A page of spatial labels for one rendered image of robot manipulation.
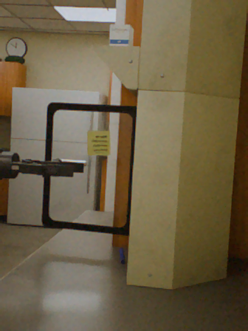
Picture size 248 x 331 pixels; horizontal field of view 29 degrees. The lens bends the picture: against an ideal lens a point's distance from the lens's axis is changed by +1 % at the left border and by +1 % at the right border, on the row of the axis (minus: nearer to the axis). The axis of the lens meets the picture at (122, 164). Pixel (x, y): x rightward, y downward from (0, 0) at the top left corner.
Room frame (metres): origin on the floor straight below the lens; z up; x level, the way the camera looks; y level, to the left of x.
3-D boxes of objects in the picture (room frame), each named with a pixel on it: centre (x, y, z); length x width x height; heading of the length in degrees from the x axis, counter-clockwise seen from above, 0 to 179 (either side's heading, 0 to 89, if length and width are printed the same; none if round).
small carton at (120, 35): (1.22, 0.02, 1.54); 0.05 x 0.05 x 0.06; 78
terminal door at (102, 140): (1.48, 0.10, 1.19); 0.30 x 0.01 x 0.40; 76
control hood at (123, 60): (1.30, 0.01, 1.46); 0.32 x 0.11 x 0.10; 173
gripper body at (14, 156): (1.32, 0.29, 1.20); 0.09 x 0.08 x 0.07; 84
